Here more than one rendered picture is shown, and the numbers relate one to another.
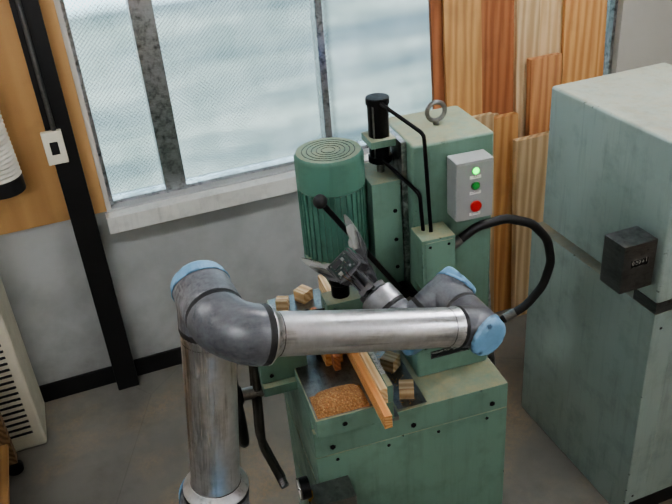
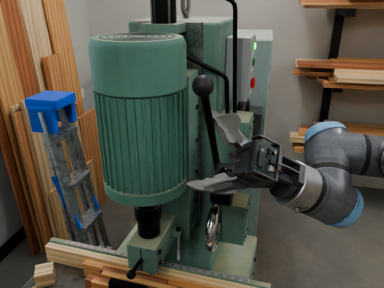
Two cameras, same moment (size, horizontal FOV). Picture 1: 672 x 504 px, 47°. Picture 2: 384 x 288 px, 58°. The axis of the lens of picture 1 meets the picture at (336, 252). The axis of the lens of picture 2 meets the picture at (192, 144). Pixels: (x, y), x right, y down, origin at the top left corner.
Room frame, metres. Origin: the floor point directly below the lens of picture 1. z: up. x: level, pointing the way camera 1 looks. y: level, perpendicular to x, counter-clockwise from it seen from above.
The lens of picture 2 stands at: (1.37, 0.50, 1.57)
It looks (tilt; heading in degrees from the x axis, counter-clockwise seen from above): 23 degrees down; 301
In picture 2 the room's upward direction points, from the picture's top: straight up
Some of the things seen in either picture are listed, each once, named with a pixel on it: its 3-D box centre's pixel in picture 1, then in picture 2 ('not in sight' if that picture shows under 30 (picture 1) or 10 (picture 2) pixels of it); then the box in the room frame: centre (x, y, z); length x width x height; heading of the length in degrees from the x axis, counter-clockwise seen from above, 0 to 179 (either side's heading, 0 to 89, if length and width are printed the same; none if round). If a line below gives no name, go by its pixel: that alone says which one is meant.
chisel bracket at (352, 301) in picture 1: (348, 306); (154, 243); (1.78, -0.02, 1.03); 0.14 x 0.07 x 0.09; 104
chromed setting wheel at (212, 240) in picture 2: not in sight; (214, 227); (1.69, -0.16, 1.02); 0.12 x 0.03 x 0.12; 104
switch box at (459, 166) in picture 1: (469, 185); (240, 67); (1.72, -0.35, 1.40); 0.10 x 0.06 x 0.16; 104
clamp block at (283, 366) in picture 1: (278, 352); not in sight; (1.75, 0.19, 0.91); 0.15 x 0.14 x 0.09; 14
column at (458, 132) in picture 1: (437, 245); (186, 148); (1.86, -0.28, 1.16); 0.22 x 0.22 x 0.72; 14
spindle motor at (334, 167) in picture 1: (332, 205); (142, 118); (1.78, 0.00, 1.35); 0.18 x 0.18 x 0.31
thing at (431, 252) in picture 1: (433, 256); (234, 143); (1.69, -0.25, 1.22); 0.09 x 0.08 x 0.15; 104
